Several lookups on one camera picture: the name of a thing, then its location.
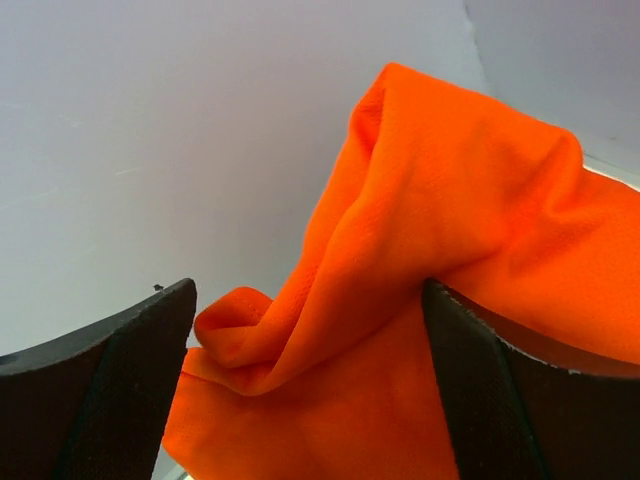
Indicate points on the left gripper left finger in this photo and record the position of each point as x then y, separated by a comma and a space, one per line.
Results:
93, 403

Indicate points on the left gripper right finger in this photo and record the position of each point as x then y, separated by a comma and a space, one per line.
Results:
520, 405

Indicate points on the orange t shirt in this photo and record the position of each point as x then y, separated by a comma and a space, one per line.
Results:
333, 378

